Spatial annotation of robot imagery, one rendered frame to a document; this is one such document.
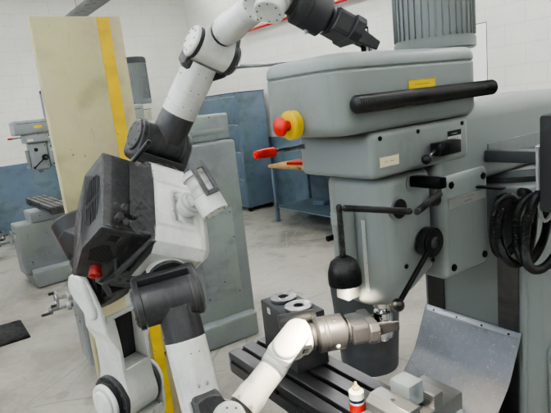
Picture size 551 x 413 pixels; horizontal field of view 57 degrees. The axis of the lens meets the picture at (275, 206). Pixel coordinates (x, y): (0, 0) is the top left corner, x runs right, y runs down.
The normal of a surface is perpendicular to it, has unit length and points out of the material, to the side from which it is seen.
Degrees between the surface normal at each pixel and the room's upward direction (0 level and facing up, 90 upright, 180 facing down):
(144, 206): 58
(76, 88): 90
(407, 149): 90
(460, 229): 90
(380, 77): 90
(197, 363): 70
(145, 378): 81
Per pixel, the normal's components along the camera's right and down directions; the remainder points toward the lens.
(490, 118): 0.58, 0.11
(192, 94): 0.40, 0.44
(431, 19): -0.30, 0.23
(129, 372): 0.82, 0.11
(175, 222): 0.63, -0.49
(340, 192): -0.81, 0.21
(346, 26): 0.28, 0.18
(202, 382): 0.48, -0.22
